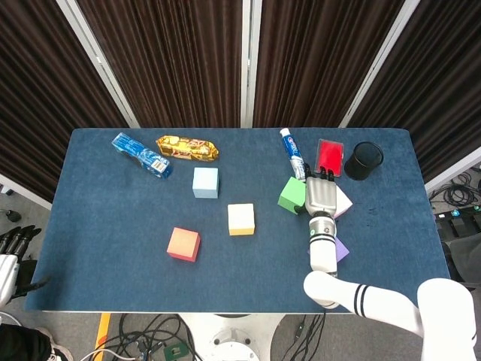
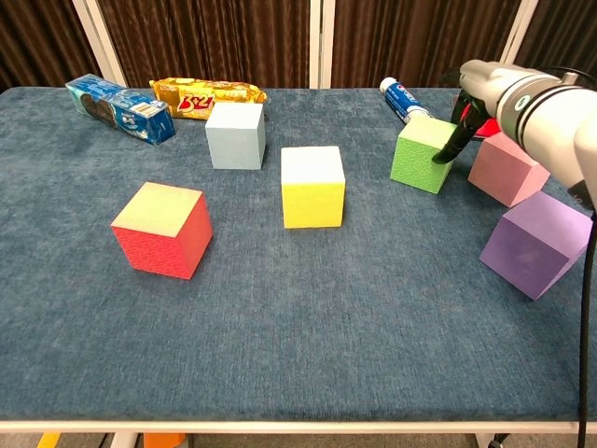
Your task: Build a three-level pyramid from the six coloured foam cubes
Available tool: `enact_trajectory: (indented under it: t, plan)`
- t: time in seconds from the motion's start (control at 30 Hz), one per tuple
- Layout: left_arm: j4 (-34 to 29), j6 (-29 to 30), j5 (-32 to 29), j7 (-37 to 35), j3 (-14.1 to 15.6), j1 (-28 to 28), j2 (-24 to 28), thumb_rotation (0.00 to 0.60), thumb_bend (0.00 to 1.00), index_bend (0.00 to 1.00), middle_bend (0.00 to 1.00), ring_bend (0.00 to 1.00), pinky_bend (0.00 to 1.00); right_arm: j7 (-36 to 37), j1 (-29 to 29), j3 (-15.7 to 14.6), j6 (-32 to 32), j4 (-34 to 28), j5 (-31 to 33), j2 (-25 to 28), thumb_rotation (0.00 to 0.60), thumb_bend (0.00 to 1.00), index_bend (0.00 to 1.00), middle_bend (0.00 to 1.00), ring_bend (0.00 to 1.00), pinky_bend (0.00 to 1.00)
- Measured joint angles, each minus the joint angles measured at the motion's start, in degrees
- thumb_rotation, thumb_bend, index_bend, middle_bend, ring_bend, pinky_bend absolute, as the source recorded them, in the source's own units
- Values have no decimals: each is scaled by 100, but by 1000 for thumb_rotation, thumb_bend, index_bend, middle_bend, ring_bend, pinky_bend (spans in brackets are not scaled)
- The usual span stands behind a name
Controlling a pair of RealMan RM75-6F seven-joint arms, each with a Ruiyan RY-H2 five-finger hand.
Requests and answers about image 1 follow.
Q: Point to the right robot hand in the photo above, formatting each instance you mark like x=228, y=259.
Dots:
x=321, y=195

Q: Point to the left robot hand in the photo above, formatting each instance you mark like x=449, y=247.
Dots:
x=9, y=274

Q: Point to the green cube block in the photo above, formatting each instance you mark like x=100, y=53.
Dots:
x=291, y=195

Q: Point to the yellow cube block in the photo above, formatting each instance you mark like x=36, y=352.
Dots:
x=241, y=218

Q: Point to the light blue cube block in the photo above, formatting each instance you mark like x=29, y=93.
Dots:
x=204, y=180

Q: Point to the orange red cube block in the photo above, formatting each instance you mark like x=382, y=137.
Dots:
x=183, y=243

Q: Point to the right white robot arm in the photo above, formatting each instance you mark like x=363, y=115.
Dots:
x=323, y=252

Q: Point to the pink cube block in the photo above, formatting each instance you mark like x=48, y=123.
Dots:
x=343, y=205

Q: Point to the purple cube block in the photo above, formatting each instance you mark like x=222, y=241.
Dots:
x=341, y=250

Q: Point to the red ink pad case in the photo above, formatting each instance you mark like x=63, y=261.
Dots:
x=330, y=154

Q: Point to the black mesh pen cup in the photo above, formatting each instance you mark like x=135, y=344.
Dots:
x=362, y=161

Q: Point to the white blue toothpaste tube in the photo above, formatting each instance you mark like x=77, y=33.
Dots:
x=291, y=146

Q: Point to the black caster wheel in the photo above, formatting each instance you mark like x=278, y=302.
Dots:
x=13, y=215

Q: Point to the white black sneaker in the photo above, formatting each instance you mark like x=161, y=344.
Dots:
x=56, y=351

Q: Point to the yellow floor tape strip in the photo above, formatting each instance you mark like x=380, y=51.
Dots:
x=103, y=327

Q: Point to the blue felt table cover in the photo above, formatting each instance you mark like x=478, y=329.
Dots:
x=244, y=278

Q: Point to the black device with teal lights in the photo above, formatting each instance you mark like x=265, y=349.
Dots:
x=456, y=225

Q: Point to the brown fabric partition panel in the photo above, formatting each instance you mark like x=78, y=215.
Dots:
x=319, y=56
x=169, y=56
x=37, y=94
x=443, y=75

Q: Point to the gold cookie package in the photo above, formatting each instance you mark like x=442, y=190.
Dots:
x=188, y=148

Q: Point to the blue cookie package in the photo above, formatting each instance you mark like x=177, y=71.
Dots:
x=141, y=154

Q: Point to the green box on floor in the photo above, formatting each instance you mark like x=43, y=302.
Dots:
x=174, y=351

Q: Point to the white partition frame rail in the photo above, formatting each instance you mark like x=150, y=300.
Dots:
x=22, y=191
x=451, y=171

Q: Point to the white partition frame post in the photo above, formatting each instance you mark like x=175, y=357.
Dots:
x=251, y=56
x=377, y=62
x=99, y=62

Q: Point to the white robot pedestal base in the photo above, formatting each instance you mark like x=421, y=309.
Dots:
x=233, y=338

